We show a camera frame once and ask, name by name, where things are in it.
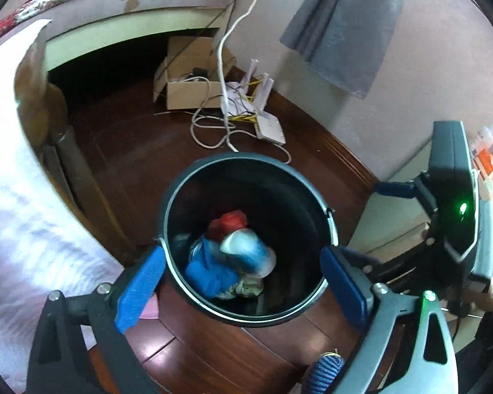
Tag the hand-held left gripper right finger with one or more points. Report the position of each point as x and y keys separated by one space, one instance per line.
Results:
x=345 y=287

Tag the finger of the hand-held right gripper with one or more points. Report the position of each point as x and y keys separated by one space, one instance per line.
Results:
x=394 y=188
x=406 y=262

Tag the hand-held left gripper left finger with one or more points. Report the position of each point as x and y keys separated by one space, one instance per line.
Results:
x=141 y=287

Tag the black bucket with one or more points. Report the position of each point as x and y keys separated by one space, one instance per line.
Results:
x=180 y=213

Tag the beige cloth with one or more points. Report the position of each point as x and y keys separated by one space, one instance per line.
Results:
x=248 y=288

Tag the blue white paper cup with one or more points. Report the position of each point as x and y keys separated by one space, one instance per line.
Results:
x=248 y=252

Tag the beige bedside cabinet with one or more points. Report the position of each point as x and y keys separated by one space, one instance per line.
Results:
x=394 y=230

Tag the orange white box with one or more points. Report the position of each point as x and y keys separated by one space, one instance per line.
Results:
x=489 y=172

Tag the white plastic bottle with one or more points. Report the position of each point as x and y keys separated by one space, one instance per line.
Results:
x=482 y=133

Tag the blue striped sock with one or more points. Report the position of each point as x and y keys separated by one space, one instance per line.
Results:
x=325 y=371

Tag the white router with antennas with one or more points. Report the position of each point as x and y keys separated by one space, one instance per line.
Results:
x=271 y=129

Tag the table with white cloth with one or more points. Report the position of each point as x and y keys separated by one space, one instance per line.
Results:
x=24 y=213

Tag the wooden table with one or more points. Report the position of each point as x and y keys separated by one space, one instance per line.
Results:
x=61 y=147

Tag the white wifi router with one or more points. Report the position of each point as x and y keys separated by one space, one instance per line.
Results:
x=246 y=117

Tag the grey embroidered curtain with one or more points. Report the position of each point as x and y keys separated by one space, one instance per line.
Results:
x=341 y=28

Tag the small white network device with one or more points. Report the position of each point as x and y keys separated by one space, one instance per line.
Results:
x=234 y=98

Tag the cardboard box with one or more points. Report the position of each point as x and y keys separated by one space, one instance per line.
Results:
x=185 y=92

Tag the black power adapter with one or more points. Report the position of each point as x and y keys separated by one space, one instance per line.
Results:
x=199 y=73

